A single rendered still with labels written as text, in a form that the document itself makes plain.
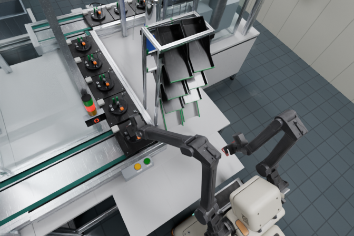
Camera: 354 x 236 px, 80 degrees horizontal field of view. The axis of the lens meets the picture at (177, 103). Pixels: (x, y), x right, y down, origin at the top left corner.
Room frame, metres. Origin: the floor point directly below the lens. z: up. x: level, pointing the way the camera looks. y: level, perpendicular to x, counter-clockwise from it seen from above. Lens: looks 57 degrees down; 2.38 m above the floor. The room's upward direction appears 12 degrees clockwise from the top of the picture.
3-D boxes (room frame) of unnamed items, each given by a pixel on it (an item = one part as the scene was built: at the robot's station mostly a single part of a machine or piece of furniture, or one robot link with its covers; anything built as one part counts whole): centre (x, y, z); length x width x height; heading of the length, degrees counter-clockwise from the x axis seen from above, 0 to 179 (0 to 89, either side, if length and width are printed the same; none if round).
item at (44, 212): (0.30, 0.35, 0.91); 0.89 x 0.06 x 0.11; 133
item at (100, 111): (0.55, 0.47, 1.29); 0.12 x 0.05 x 0.25; 133
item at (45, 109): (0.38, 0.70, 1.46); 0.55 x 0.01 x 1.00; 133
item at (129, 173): (0.38, 0.16, 0.93); 0.21 x 0.07 x 0.06; 133
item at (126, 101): (0.78, 0.43, 1.01); 0.24 x 0.24 x 0.13; 43
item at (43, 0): (0.57, 0.49, 1.46); 0.03 x 0.03 x 1.00; 43
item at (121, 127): (0.60, 0.25, 0.96); 0.24 x 0.24 x 0.02; 43
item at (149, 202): (0.53, -0.03, 0.84); 0.90 x 0.70 x 0.03; 132
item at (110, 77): (0.96, 0.59, 1.01); 0.24 x 0.24 x 0.13; 43
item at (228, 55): (2.08, -0.14, 0.43); 1.11 x 0.68 x 0.86; 133
